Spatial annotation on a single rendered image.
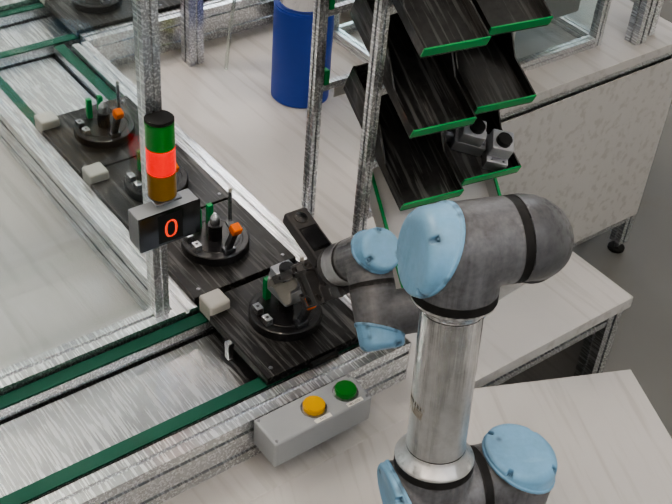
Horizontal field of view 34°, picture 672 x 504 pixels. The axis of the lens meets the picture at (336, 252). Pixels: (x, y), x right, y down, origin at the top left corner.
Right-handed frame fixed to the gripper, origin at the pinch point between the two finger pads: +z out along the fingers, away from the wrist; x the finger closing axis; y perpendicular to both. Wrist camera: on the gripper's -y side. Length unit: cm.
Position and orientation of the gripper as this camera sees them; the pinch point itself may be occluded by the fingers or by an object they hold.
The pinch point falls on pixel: (285, 274)
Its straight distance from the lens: 202.8
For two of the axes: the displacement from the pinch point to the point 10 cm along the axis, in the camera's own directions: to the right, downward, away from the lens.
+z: -4.6, 1.9, 8.7
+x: 8.0, -3.3, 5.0
